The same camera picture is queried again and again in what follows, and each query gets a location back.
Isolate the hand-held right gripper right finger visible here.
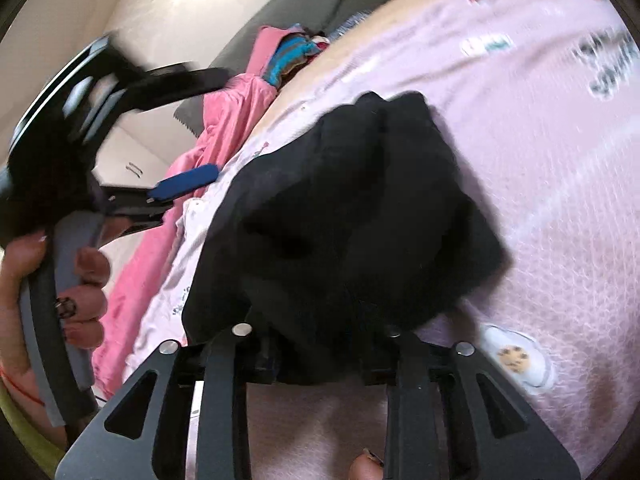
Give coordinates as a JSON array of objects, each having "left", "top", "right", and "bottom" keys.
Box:
[{"left": 360, "top": 327, "right": 583, "bottom": 480}]

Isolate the white cabinet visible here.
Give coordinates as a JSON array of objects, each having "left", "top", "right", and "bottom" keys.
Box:
[{"left": 92, "top": 125, "right": 173, "bottom": 188}]

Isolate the person's left hand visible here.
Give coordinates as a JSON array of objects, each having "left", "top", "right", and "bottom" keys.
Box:
[{"left": 0, "top": 232, "right": 112, "bottom": 403}]

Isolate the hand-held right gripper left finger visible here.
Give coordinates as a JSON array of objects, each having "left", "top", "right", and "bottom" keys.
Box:
[{"left": 55, "top": 324, "right": 281, "bottom": 480}]

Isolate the pink satin blanket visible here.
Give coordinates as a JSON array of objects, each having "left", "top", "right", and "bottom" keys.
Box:
[{"left": 92, "top": 74, "right": 278, "bottom": 396}]

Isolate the yellow-green cloth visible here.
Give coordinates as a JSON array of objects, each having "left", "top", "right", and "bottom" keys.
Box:
[{"left": 0, "top": 390, "right": 56, "bottom": 478}]

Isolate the person's right hand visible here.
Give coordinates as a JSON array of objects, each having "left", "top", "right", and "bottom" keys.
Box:
[{"left": 347, "top": 449, "right": 386, "bottom": 480}]

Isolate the lilac flower-print blanket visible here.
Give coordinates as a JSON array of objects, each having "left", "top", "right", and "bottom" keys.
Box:
[{"left": 122, "top": 0, "right": 640, "bottom": 480}]

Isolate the pink velvet garment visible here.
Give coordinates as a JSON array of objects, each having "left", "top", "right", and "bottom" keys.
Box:
[{"left": 247, "top": 26, "right": 301, "bottom": 78}]

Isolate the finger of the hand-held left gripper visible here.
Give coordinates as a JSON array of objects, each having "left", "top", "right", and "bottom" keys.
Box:
[
  {"left": 127, "top": 62, "right": 233, "bottom": 111},
  {"left": 102, "top": 162, "right": 221, "bottom": 236}
]

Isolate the black sweater with orange cuffs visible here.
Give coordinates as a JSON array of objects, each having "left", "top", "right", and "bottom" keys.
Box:
[{"left": 181, "top": 91, "right": 516, "bottom": 386}]

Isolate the grey cushion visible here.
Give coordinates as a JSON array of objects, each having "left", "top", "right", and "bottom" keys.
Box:
[{"left": 172, "top": 0, "right": 396, "bottom": 136}]

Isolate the striped colourful garment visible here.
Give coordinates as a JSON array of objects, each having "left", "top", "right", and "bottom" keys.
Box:
[{"left": 262, "top": 34, "right": 331, "bottom": 86}]

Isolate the cream fluffy bed cover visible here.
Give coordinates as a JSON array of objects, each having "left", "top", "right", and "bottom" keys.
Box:
[{"left": 272, "top": 0, "right": 451, "bottom": 111}]

